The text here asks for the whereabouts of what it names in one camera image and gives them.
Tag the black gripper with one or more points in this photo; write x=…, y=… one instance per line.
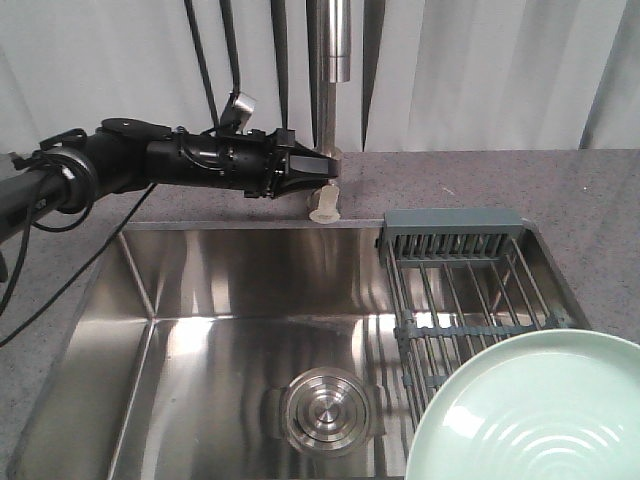
x=258, y=164

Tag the mint green round plate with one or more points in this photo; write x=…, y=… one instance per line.
x=559, y=404

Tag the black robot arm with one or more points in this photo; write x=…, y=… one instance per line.
x=71, y=171

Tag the grey blue dish drying rack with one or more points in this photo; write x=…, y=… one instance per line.
x=462, y=280

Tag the steel kitchen faucet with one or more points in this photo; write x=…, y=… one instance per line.
x=329, y=31

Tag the white pleated curtain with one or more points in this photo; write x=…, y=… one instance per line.
x=424, y=75

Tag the stainless steel sink basin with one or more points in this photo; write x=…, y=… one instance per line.
x=183, y=330

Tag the round steel sink drain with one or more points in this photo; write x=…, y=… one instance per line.
x=324, y=412

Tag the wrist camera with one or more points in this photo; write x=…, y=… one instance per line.
x=237, y=112

